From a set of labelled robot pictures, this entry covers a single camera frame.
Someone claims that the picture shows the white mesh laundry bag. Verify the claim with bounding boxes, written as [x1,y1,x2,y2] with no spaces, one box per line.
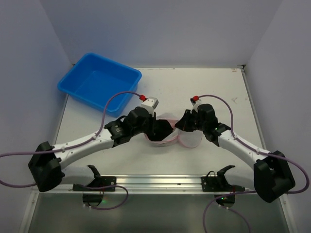
[144,113,203,149]

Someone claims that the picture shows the base mount plate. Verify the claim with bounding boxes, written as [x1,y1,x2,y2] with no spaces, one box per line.
[72,176,117,192]
[201,171,220,192]

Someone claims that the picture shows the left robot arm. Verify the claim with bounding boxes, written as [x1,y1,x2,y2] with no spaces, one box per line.
[28,107,156,192]

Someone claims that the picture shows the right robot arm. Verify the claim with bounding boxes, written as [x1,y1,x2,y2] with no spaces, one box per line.
[175,104,295,203]

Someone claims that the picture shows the black bra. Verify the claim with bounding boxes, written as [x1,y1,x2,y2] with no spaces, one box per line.
[146,119,173,142]

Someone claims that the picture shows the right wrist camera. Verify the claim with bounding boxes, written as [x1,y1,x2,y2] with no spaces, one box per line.
[190,96,203,112]

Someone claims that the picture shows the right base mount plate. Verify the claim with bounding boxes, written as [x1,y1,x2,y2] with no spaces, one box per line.
[201,171,220,192]

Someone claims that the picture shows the aluminium rail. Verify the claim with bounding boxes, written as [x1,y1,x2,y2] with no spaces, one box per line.
[31,176,263,195]

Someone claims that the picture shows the blue plastic bin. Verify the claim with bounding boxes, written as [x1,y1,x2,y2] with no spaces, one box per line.
[57,53,142,112]

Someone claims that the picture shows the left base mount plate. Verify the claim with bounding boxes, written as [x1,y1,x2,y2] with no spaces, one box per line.
[72,176,117,192]

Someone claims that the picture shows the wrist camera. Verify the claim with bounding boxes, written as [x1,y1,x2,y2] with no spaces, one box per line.
[190,96,203,112]
[139,95,159,116]

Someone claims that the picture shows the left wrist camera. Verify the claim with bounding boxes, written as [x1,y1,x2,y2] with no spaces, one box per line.
[139,95,159,116]

